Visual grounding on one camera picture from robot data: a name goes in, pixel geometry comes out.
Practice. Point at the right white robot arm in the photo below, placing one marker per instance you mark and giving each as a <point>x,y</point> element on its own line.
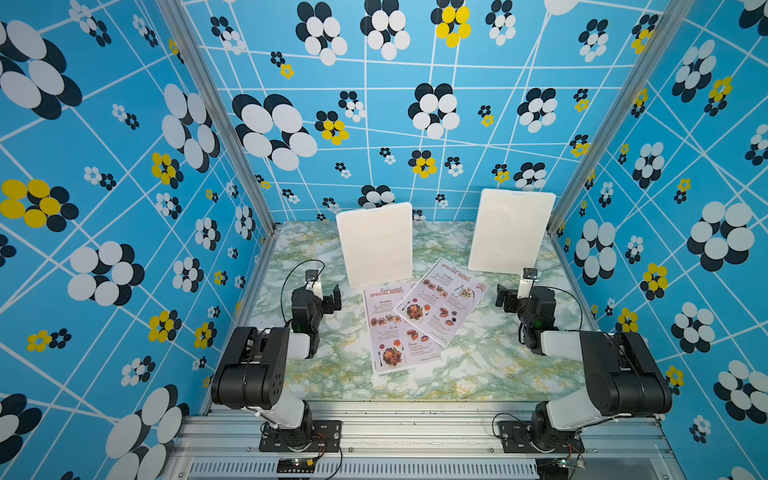
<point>622,379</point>

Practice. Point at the right aluminium corner post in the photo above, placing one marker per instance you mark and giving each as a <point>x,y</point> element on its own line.
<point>670,22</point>

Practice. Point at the white narrow rack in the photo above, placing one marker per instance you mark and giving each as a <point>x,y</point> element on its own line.
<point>377,244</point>
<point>509,229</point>

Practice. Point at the aluminium corner post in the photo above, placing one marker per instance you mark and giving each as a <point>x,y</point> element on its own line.
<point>181,30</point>
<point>670,22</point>

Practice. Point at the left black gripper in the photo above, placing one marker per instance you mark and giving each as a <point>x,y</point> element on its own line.
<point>326,301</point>

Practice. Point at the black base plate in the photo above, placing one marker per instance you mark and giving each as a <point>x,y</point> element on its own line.
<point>318,437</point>
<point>522,438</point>

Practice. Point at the right small circuit board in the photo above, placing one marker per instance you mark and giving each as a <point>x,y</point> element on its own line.
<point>558,469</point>

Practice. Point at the small circuit board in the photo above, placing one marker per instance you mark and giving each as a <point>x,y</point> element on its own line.
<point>558,469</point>
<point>296,466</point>

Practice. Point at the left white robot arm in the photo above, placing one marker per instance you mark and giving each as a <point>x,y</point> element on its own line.
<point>251,374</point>

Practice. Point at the left small circuit board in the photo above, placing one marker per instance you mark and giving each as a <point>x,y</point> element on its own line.
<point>296,466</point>

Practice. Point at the left white narrow rack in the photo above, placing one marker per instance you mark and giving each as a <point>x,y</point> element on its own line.
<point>377,244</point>

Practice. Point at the restaurant menu sheet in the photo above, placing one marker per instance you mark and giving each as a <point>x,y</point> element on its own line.
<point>441,301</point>
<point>394,344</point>

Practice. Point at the right white narrow rack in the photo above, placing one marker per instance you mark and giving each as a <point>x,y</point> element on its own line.
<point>509,229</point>

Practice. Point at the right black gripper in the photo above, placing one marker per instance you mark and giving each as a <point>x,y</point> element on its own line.
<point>511,298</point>

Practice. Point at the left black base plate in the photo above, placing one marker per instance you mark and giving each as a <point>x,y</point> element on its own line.
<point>318,437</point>

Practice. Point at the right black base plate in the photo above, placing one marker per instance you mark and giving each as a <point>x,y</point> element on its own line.
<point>522,438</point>

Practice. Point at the left aluminium corner post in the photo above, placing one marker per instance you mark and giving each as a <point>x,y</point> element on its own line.
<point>181,30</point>

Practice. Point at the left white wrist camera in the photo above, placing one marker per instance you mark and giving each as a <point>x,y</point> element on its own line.
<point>312,282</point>

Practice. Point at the aluminium front rail frame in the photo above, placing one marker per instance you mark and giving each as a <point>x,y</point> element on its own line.
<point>416,440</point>

